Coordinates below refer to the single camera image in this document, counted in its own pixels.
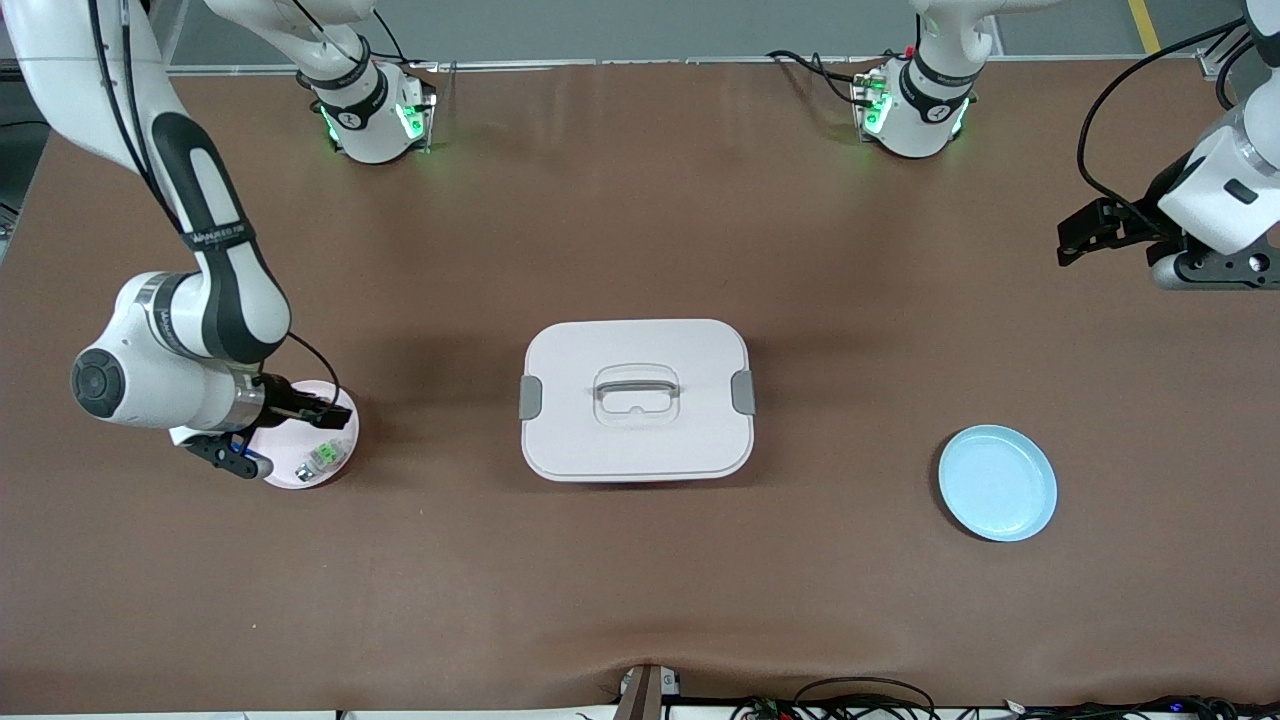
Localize white lidded storage box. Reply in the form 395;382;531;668
518;318;757;484

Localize pink round plate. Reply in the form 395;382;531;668
246;379;361;491

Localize light blue round plate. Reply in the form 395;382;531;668
937;424;1059;544

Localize brown table mat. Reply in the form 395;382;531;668
0;60;1280;713

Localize green and white switch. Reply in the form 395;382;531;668
294;437;353;484

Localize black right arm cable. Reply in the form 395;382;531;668
88;0;342;403

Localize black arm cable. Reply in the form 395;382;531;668
1076;15;1280;229
88;0;342;403

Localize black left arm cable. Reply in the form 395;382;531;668
1076;15;1280;229

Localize aluminium frame post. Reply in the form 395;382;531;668
1195;40;1253;83

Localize black base cables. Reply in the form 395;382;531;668
766;48;883;107

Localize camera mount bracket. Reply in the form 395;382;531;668
612;662;683;720

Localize black cable bundle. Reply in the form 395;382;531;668
730;676;1280;720

